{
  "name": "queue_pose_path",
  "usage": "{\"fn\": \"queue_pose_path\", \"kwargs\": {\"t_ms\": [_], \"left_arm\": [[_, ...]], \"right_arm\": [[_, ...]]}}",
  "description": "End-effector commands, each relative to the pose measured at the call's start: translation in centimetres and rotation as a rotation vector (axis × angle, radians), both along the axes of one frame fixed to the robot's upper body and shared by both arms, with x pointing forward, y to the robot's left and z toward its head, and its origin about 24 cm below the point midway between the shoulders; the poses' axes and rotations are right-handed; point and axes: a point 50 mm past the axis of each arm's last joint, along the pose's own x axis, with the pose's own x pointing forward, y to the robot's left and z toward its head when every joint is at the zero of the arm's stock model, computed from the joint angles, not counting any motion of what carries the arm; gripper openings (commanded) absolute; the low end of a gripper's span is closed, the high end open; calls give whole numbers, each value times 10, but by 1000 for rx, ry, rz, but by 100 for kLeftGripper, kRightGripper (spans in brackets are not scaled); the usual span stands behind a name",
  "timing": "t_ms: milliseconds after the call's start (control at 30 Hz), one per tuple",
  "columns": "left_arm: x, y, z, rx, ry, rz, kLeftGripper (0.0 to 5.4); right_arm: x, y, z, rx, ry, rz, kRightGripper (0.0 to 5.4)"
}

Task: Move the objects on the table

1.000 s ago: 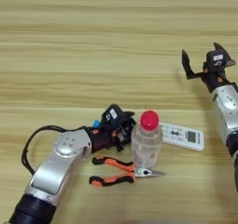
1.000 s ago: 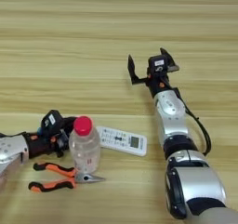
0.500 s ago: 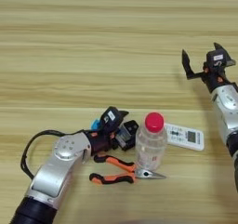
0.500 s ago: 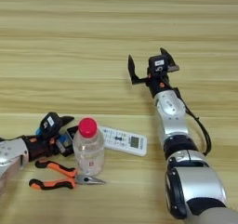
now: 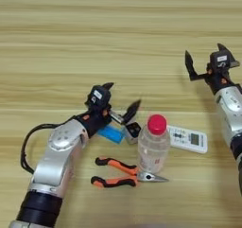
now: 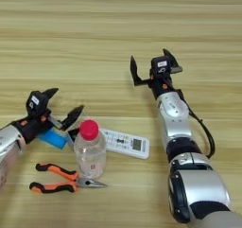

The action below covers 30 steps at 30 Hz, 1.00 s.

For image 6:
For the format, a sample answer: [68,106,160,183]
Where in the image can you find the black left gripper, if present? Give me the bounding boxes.
[10,87,85,145]

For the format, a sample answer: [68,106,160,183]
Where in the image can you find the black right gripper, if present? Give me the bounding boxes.
[130,48,183,100]

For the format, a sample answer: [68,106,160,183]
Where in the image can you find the small black cube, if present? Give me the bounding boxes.
[67,127,81,143]

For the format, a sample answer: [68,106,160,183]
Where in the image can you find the blue rectangular block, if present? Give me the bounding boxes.
[37,127,72,150]

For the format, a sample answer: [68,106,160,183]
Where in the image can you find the clear bottle with red cap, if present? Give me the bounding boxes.
[73,119,108,180]

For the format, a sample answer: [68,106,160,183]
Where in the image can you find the orange black needle-nose pliers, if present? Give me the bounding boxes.
[28,162,108,194]

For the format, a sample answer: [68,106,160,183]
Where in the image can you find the white remote control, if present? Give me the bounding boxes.
[100,128,150,160]

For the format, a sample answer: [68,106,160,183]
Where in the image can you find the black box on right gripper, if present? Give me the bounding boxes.
[150,55,173,79]

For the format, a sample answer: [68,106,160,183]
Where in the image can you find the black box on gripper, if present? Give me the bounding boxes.
[150,55,173,79]
[26,90,51,117]

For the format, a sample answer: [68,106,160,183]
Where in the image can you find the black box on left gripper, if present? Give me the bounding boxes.
[26,90,51,117]

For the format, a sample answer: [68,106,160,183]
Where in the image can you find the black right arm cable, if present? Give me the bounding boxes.
[179,89,216,160]

